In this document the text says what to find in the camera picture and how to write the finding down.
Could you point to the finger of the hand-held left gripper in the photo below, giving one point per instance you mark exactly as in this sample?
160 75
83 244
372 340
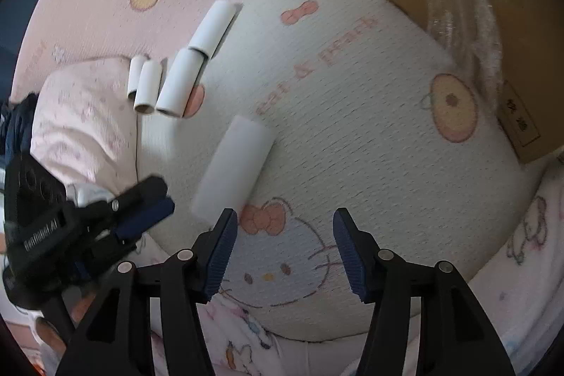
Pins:
141 193
147 217

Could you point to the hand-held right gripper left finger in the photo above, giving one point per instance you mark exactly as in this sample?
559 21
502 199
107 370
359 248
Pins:
218 259

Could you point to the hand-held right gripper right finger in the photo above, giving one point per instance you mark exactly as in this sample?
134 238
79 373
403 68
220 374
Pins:
350 259

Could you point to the thick white fluffy roll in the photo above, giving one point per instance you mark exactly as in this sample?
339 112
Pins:
233 169

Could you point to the white cardboard core tube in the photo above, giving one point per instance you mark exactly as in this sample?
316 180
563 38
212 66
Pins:
147 87
213 28
178 83

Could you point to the person's left hand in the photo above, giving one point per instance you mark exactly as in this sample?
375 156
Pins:
48 336

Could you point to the pink printed pillow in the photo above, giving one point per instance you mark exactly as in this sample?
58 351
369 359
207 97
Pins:
83 116

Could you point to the dark cloth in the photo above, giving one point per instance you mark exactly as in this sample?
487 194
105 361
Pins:
17 125

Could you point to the thin white cardboard tube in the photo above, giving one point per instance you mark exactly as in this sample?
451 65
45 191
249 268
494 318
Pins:
134 76

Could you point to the pink cat print blanket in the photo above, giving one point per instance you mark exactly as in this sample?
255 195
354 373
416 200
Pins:
352 116

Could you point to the white animal print bedsheet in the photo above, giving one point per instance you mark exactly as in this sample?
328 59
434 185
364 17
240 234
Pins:
528 248

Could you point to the clear plastic wrap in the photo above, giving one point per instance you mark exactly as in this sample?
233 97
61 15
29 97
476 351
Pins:
454 6

